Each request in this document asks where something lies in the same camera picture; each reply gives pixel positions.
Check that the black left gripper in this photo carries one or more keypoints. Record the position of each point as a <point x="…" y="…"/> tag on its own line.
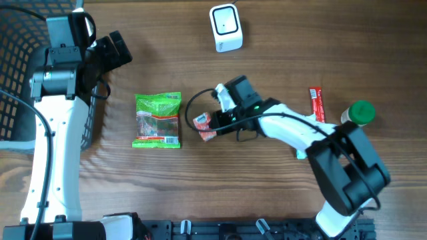
<point x="109" y="53"/>

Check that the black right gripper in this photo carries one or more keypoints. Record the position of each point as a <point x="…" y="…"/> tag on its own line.
<point x="219" y="120"/>

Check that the small red white carton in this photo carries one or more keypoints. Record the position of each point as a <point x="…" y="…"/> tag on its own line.
<point x="202" y="122"/>

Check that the teal white tissue pack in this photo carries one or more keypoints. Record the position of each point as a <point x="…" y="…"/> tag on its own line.
<point x="301" y="155"/>

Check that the green gummy candy bag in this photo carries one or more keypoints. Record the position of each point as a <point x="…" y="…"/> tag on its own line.
<point x="157" y="119"/>

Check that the red stick sachet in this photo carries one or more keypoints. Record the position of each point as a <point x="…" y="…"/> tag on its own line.
<point x="317" y="103"/>

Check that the green lid jar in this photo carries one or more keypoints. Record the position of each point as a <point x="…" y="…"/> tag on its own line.
<point x="360" y="113"/>

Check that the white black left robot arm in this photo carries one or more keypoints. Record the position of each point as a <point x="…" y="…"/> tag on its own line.
<point x="61" y="89"/>

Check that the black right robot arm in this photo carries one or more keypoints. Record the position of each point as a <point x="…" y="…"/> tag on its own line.
<point x="347" y="168"/>

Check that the white barcode scanner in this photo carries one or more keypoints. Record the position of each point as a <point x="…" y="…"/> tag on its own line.
<point x="226" y="27"/>

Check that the grey plastic mesh basket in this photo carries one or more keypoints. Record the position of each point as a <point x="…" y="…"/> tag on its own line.
<point x="24" y="42"/>

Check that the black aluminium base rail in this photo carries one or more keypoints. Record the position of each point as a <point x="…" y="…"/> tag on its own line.
<point x="288" y="229"/>

